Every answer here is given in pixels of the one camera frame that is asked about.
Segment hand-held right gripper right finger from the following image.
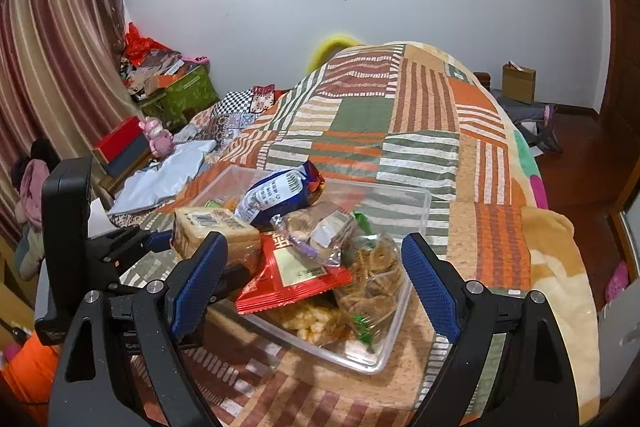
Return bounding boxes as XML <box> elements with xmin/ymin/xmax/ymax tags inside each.
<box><xmin>400</xmin><ymin>231</ymin><xmax>581</xmax><ymax>427</ymax></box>

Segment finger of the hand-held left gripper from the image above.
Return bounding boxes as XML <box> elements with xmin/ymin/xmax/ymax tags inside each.
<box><xmin>205</xmin><ymin>263</ymin><xmax>262</xmax><ymax>308</ymax></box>
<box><xmin>97</xmin><ymin>226</ymin><xmax>175</xmax><ymax>265</ymax></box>

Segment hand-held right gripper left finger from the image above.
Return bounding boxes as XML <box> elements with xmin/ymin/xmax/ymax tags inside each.
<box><xmin>47</xmin><ymin>231</ymin><xmax>230</xmax><ymax>427</ymax></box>

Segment beige cake packet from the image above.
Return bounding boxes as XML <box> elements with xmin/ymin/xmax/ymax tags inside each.
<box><xmin>171</xmin><ymin>206</ymin><xmax>263</xmax><ymax>278</ymax></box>

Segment clear brown twists packet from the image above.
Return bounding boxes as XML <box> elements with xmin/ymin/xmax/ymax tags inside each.
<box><xmin>332</xmin><ymin>212</ymin><xmax>403</xmax><ymax>353</ymax></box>

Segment red gold-label snack packet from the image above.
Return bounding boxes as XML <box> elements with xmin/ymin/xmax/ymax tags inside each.
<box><xmin>234</xmin><ymin>232</ymin><xmax>355</xmax><ymax>317</ymax></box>

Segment clear plastic container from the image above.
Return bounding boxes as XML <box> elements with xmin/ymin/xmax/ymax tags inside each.
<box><xmin>187</xmin><ymin>163</ymin><xmax>433</xmax><ymax>375</ymax></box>

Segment clear yellow biscuit packet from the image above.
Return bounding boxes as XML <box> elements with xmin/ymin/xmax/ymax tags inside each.
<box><xmin>265</xmin><ymin>292</ymin><xmax>351</xmax><ymax>348</ymax></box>

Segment blue and white snack packet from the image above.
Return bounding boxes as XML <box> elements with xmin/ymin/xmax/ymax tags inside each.
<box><xmin>235</xmin><ymin>160</ymin><xmax>326</xmax><ymax>228</ymax></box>

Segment purple label cracker packet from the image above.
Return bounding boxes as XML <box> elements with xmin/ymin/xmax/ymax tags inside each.
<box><xmin>271</xmin><ymin>201</ymin><xmax>357</xmax><ymax>265</ymax></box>

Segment white paper sheet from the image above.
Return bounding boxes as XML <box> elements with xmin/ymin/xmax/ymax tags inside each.
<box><xmin>87</xmin><ymin>199</ymin><xmax>116</xmax><ymax>239</ymax></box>

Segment pink and grey clothing pile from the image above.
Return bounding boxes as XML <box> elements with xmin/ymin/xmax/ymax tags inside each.
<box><xmin>12</xmin><ymin>139</ymin><xmax>58</xmax><ymax>280</ymax></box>

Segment pale blue cloth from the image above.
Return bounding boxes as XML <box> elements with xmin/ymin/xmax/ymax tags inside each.
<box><xmin>107</xmin><ymin>139</ymin><xmax>221</xmax><ymax>215</ymax></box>

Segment dark flat box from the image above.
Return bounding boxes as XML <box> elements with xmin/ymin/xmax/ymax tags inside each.
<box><xmin>102</xmin><ymin>142</ymin><xmax>153</xmax><ymax>182</ymax></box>

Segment red gift box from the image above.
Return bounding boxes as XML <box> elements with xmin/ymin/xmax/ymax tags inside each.
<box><xmin>92</xmin><ymin>116</ymin><xmax>148</xmax><ymax>162</ymax></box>

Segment pink toy figure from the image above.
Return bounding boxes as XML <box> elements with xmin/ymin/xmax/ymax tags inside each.
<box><xmin>139</xmin><ymin>117</ymin><xmax>176</xmax><ymax>158</ymax></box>

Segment colourful fleece blanket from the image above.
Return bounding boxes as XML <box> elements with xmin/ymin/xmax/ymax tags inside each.
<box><xmin>510</xmin><ymin>122</ymin><xmax>603</xmax><ymax>410</ymax></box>

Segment green patterned box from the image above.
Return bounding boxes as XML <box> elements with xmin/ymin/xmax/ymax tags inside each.
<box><xmin>137</xmin><ymin>64</ymin><xmax>221</xmax><ymax>132</ymax></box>

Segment checkered patterned quilt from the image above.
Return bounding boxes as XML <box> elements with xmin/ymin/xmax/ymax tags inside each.
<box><xmin>190</xmin><ymin>84</ymin><xmax>288</xmax><ymax>148</ymax></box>

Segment striped curtain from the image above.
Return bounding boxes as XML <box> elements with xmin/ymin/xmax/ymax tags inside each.
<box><xmin>0</xmin><ymin>0</ymin><xmax>141</xmax><ymax>238</ymax></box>

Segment pile of paper goods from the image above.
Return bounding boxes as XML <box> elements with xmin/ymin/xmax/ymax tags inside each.
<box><xmin>120</xmin><ymin>47</ymin><xmax>211</xmax><ymax>102</ymax></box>

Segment patchwork blanket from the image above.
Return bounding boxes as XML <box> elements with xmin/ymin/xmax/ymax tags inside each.
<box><xmin>107</xmin><ymin>41</ymin><xmax>556</xmax><ymax>427</ymax></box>

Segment pink slipper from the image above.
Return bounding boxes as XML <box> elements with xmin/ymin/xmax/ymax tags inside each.
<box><xmin>605</xmin><ymin>262</ymin><xmax>630</xmax><ymax>303</ymax></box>

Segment red plastic bag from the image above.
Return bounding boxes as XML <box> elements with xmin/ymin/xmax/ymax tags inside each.
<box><xmin>122</xmin><ymin>23</ymin><xmax>168</xmax><ymax>65</ymax></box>

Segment grey bag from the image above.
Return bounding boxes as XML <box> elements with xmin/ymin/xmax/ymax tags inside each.
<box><xmin>492</xmin><ymin>89</ymin><xmax>563</xmax><ymax>152</ymax></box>

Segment brown paper bag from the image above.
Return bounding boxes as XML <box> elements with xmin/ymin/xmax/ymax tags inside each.
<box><xmin>501</xmin><ymin>62</ymin><xmax>537</xmax><ymax>104</ymax></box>

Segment yellow plush thing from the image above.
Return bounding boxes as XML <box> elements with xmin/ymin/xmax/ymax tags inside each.
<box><xmin>306</xmin><ymin>34</ymin><xmax>366</xmax><ymax>72</ymax></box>

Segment wooden wardrobe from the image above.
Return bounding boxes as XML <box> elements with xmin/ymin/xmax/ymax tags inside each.
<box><xmin>595</xmin><ymin>0</ymin><xmax>640</xmax><ymax>283</ymax></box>

